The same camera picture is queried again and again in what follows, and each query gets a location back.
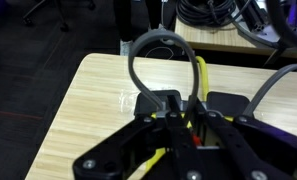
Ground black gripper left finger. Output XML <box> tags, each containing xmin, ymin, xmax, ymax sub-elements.
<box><xmin>72</xmin><ymin>94</ymin><xmax>206</xmax><ymax>180</ymax></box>

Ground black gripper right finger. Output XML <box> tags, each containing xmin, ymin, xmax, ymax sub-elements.
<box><xmin>196</xmin><ymin>99</ymin><xmax>297</xmax><ymax>180</ymax></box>

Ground grey cable with plug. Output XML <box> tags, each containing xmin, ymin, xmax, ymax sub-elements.
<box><xmin>127</xmin><ymin>28</ymin><xmax>297</xmax><ymax>126</ymax></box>

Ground person in dark trousers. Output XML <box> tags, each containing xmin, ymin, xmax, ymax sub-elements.
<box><xmin>112</xmin><ymin>0</ymin><xmax>177</xmax><ymax>57</ymax></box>

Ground black office chair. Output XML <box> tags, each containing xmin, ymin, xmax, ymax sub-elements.
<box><xmin>22</xmin><ymin>0</ymin><xmax>97</xmax><ymax>33</ymax></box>

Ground black aluminium extrusion rail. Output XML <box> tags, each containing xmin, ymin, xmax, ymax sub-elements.
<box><xmin>235</xmin><ymin>0</ymin><xmax>268</xmax><ymax>33</ymax></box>

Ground black coiled cable bundle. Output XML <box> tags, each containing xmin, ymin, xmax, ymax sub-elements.
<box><xmin>175</xmin><ymin>0</ymin><xmax>238</xmax><ymax>28</ymax></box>

